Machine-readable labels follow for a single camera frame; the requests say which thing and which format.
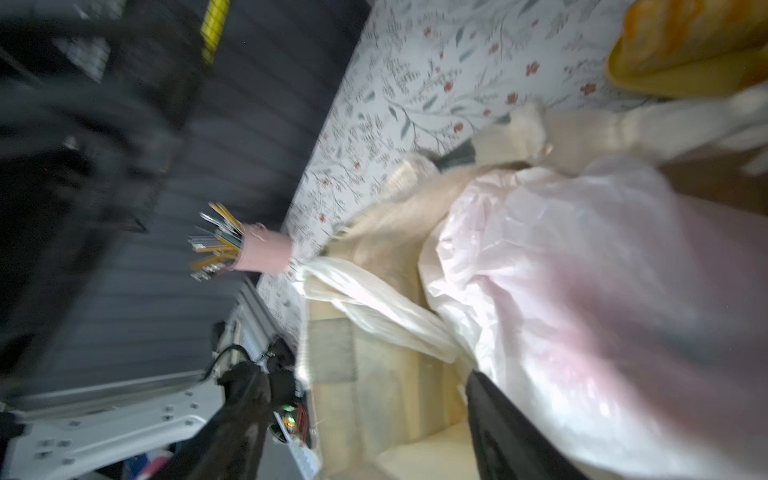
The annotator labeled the white plastic grocery bag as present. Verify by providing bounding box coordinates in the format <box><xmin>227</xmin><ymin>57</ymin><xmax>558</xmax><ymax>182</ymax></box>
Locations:
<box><xmin>293</xmin><ymin>157</ymin><xmax>768</xmax><ymax>480</ymax></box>

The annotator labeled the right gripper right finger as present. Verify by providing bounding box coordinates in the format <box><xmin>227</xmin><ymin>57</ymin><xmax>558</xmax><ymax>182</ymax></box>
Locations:
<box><xmin>465</xmin><ymin>371</ymin><xmax>586</xmax><ymax>480</ymax></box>

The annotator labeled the floral table mat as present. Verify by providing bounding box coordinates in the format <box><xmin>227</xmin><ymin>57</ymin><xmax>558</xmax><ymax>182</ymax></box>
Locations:
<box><xmin>256</xmin><ymin>0</ymin><xmax>661</xmax><ymax>343</ymax></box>

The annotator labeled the pink pencil cup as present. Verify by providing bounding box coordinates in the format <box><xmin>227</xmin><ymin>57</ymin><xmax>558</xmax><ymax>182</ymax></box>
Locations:
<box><xmin>231</xmin><ymin>224</ymin><xmax>293</xmax><ymax>274</ymax></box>

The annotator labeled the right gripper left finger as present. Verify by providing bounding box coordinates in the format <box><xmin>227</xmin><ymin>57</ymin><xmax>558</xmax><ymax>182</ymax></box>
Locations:
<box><xmin>153</xmin><ymin>361</ymin><xmax>271</xmax><ymax>480</ymax></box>

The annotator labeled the black wire wall basket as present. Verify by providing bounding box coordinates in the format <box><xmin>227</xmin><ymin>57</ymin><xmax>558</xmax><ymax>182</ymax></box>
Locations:
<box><xmin>1</xmin><ymin>1</ymin><xmax>226</xmax><ymax>384</ymax></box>

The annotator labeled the coloured pencils bundle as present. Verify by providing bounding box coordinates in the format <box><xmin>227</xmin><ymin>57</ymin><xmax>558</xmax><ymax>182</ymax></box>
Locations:
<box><xmin>188</xmin><ymin>202</ymin><xmax>245</xmax><ymax>282</ymax></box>

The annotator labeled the cream canvas tote bag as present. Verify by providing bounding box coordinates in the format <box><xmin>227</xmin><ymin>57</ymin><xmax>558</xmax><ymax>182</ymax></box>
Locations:
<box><xmin>296</xmin><ymin>83</ymin><xmax>768</xmax><ymax>480</ymax></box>

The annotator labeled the yellow bread tray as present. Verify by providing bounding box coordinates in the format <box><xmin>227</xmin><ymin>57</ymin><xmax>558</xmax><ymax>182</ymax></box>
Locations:
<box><xmin>605</xmin><ymin>40</ymin><xmax>763</xmax><ymax>98</ymax></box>

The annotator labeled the bread rolls cluster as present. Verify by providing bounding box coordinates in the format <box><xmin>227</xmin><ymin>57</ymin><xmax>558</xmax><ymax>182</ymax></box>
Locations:
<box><xmin>621</xmin><ymin>0</ymin><xmax>767</xmax><ymax>73</ymax></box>

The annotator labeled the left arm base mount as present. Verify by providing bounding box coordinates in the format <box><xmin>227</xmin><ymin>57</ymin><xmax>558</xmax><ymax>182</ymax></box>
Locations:
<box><xmin>207</xmin><ymin>323</ymin><xmax>319</xmax><ymax>479</ymax></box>

